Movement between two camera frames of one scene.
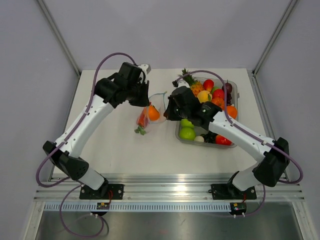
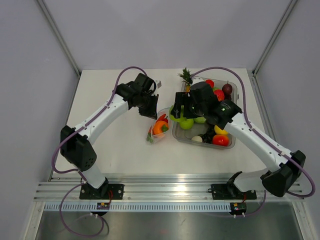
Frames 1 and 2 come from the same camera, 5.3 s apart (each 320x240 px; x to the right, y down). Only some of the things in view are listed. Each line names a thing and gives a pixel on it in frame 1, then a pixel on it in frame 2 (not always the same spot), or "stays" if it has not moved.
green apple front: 187,133 to 187,124
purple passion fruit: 229,87 stays
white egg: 199,138 stays
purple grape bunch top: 228,98 stays
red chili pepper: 146,121 to 162,118
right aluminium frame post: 292,5 stays
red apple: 208,85 stays
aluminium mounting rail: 166,188 stays
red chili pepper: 142,118 to 149,137
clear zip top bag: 154,113 to 161,126
